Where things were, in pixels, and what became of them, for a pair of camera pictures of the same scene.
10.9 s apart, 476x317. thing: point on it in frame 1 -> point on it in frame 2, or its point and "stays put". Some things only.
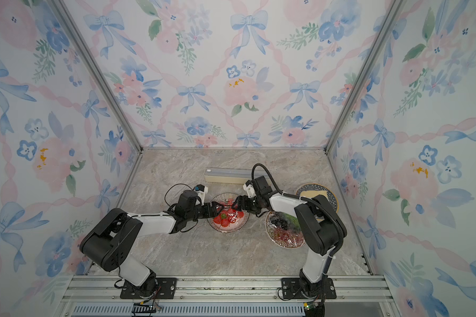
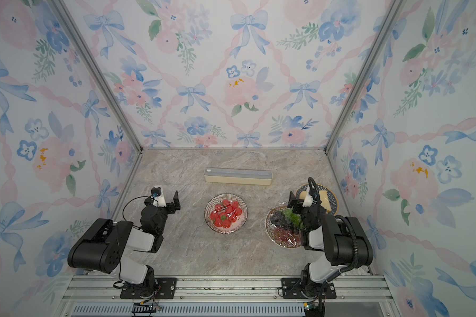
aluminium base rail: (100, 296) stays put
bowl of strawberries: (229, 220) stays put
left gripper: (208, 208) -> (177, 206)
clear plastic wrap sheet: (229, 220) stays put
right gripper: (244, 199) -> (293, 203)
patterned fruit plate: (283, 230) stays put
